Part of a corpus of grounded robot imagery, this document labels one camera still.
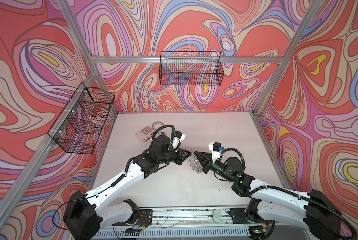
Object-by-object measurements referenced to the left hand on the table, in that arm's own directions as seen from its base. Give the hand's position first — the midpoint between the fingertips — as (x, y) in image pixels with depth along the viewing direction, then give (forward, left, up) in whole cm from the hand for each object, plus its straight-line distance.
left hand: (193, 153), depth 71 cm
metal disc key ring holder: (-4, -1, -3) cm, 5 cm away
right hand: (-1, -1, -2) cm, 2 cm away
